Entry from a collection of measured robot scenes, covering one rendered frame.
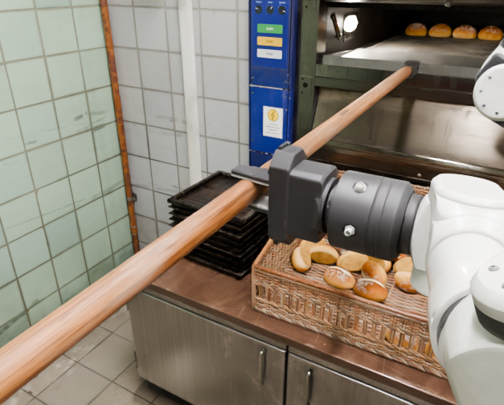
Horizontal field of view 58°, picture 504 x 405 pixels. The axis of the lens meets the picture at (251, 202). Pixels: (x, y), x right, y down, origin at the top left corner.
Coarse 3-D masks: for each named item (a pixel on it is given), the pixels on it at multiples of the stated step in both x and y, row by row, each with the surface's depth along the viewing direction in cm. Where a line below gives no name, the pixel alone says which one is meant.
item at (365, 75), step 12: (324, 72) 142; (336, 72) 140; (348, 72) 138; (360, 72) 137; (372, 72) 135; (384, 72) 133; (408, 84) 131; (420, 84) 129; (432, 84) 128; (444, 84) 126; (456, 84) 125; (468, 84) 123
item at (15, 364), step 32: (320, 128) 73; (224, 192) 52; (256, 192) 54; (192, 224) 45; (224, 224) 50; (160, 256) 41; (96, 288) 36; (128, 288) 37; (64, 320) 33; (96, 320) 35; (0, 352) 30; (32, 352) 30; (64, 352) 33; (0, 384) 28
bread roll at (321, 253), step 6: (312, 246) 145; (318, 246) 144; (324, 246) 144; (312, 252) 144; (318, 252) 143; (324, 252) 143; (330, 252) 143; (336, 252) 144; (312, 258) 145; (318, 258) 145; (324, 258) 144; (330, 258) 144; (336, 258) 144
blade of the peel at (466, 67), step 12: (360, 48) 169; (324, 60) 141; (336, 60) 139; (348, 60) 137; (360, 60) 135; (372, 60) 134; (384, 60) 132; (396, 60) 145; (420, 60) 145; (432, 60) 145; (444, 60) 145; (456, 60) 145; (468, 60) 145; (480, 60) 145; (420, 72) 128; (432, 72) 127; (444, 72) 125; (456, 72) 124; (468, 72) 122
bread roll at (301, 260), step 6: (294, 252) 142; (300, 252) 141; (306, 252) 145; (294, 258) 141; (300, 258) 140; (306, 258) 142; (294, 264) 141; (300, 264) 139; (306, 264) 139; (300, 270) 140; (306, 270) 141
